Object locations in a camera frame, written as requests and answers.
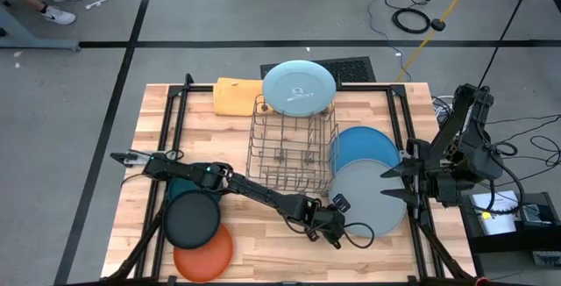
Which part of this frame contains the black floor cable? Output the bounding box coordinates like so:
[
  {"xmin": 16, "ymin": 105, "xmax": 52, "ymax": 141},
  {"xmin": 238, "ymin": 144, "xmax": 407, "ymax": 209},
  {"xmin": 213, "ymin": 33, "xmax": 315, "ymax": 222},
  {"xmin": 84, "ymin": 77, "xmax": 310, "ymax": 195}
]
[{"xmin": 481, "ymin": 114, "xmax": 561, "ymax": 182}]

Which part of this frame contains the black floor vent grate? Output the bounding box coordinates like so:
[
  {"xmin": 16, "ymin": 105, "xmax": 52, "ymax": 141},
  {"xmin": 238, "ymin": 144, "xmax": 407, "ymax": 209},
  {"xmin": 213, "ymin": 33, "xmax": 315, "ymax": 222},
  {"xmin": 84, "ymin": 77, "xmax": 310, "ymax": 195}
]
[{"xmin": 259, "ymin": 56, "xmax": 377, "ymax": 83}]

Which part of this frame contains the grey wire dish rack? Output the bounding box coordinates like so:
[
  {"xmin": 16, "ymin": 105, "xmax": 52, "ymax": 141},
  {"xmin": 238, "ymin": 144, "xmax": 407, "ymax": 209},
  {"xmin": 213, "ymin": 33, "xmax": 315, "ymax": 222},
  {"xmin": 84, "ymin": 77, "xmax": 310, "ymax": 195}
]
[{"xmin": 245, "ymin": 93, "xmax": 341, "ymax": 196}]

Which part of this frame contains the orange plate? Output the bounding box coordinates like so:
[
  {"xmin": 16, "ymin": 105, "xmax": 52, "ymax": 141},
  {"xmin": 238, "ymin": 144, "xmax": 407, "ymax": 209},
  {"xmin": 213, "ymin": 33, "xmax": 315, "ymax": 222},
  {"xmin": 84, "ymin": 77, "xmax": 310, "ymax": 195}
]
[{"xmin": 173, "ymin": 223, "xmax": 235, "ymax": 283}]

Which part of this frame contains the black device on cabinet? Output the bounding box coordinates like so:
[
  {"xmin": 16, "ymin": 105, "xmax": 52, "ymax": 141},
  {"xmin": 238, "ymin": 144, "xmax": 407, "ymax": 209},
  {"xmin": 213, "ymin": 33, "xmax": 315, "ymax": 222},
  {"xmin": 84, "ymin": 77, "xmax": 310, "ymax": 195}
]
[{"xmin": 519, "ymin": 202, "xmax": 554, "ymax": 229}]

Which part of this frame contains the dark green plate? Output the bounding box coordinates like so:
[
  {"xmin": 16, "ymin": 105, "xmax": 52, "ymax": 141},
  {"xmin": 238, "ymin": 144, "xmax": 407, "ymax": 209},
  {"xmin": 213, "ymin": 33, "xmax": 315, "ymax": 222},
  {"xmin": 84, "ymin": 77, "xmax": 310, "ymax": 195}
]
[{"xmin": 167, "ymin": 162, "xmax": 223, "ymax": 203}]

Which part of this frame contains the grey desk leg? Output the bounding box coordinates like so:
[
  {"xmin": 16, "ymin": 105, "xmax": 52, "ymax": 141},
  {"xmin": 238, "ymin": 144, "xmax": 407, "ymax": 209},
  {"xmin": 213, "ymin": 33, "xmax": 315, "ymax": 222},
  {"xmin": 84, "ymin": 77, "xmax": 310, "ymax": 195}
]
[{"xmin": 0, "ymin": 4, "xmax": 82, "ymax": 53}]

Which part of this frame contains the white cable bundle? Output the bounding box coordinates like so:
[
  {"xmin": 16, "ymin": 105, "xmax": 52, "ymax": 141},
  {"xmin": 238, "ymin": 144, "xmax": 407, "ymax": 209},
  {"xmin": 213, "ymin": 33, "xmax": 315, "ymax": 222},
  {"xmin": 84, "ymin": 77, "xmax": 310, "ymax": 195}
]
[{"xmin": 431, "ymin": 95, "xmax": 457, "ymax": 127}]

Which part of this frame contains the grey plate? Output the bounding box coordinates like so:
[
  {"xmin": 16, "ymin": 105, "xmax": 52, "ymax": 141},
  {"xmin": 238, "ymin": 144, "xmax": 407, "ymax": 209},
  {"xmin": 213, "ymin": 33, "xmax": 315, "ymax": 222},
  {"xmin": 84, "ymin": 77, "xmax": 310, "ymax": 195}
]
[{"xmin": 328, "ymin": 158, "xmax": 408, "ymax": 239}]

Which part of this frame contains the yellow towel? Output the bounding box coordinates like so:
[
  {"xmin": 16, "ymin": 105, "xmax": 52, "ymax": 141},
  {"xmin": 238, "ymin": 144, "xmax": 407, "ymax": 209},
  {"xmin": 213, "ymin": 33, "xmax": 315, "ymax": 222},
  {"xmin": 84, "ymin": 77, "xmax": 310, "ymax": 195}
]
[{"xmin": 212, "ymin": 77, "xmax": 266, "ymax": 118}]

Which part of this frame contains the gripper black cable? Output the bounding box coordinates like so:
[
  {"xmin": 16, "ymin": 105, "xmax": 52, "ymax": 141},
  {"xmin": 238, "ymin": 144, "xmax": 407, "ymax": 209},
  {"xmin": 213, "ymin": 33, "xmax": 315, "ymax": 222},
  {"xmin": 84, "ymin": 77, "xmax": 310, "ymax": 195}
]
[
  {"xmin": 479, "ymin": 141, "xmax": 527, "ymax": 217},
  {"xmin": 280, "ymin": 213, "xmax": 376, "ymax": 251}
]

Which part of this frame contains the white booklet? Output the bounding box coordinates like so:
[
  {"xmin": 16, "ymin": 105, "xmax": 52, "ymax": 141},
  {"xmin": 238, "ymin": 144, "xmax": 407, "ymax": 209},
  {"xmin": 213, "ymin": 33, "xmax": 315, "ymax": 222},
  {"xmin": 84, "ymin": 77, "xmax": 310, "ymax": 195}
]
[{"xmin": 471, "ymin": 189, "xmax": 523, "ymax": 237}]

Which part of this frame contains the grey keyboard device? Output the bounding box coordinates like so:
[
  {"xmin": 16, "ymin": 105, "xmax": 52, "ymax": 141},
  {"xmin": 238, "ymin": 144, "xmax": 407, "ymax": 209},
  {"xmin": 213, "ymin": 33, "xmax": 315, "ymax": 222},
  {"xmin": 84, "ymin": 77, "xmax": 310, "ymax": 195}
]
[{"xmin": 531, "ymin": 250, "xmax": 561, "ymax": 268}]

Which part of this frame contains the black metal table frame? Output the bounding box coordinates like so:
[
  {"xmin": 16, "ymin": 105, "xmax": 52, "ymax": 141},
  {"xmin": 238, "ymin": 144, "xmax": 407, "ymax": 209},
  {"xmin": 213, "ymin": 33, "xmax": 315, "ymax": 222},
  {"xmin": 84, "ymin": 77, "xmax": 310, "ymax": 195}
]
[{"xmin": 103, "ymin": 73, "xmax": 477, "ymax": 286}]

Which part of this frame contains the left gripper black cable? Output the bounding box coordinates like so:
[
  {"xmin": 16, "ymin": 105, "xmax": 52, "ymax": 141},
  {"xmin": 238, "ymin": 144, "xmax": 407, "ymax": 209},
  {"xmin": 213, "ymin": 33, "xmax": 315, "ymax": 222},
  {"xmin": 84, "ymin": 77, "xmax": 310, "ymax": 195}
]
[{"xmin": 280, "ymin": 213, "xmax": 376, "ymax": 251}]

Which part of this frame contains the black coiled cable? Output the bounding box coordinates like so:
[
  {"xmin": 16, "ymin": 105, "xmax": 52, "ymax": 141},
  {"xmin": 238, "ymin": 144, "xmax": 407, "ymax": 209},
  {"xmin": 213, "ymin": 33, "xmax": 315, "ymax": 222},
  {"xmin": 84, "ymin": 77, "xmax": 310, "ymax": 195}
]
[{"xmin": 391, "ymin": 7, "xmax": 432, "ymax": 35}]

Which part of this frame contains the black cabinet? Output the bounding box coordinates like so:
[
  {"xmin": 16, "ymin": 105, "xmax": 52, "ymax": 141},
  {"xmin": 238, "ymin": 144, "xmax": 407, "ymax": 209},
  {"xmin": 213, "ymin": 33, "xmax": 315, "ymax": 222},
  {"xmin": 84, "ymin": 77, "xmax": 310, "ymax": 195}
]
[{"xmin": 459, "ymin": 191, "xmax": 561, "ymax": 254}]

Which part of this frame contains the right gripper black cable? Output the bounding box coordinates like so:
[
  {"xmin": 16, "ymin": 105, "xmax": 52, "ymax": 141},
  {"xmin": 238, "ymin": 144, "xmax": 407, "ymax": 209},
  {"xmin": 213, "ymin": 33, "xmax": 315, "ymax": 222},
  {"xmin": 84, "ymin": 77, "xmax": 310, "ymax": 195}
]
[{"xmin": 479, "ymin": 141, "xmax": 527, "ymax": 217}]

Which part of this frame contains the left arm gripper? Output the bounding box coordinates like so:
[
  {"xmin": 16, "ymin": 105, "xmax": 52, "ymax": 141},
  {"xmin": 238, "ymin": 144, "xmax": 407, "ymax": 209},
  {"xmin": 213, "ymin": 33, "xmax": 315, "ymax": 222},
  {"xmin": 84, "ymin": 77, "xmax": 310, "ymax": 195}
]
[{"xmin": 284, "ymin": 192, "xmax": 352, "ymax": 251}]

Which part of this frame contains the light blue plate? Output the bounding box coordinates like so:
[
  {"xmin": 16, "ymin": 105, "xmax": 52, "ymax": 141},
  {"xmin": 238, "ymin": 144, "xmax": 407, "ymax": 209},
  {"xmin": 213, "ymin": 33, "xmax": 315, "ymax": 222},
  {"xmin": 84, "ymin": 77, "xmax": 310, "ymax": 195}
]
[{"xmin": 261, "ymin": 60, "xmax": 337, "ymax": 118}]

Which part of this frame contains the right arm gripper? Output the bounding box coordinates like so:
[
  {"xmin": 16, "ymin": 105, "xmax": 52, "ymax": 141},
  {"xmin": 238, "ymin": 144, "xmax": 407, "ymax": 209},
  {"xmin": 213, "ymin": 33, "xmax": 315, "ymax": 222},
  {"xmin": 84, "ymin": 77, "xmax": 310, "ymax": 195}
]
[{"xmin": 380, "ymin": 139, "xmax": 477, "ymax": 217}]

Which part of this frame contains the black plate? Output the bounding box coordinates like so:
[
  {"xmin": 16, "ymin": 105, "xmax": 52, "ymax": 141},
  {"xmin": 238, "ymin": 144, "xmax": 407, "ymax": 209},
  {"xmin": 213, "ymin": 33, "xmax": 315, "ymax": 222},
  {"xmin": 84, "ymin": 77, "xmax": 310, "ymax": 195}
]
[{"xmin": 161, "ymin": 189, "xmax": 222, "ymax": 251}]

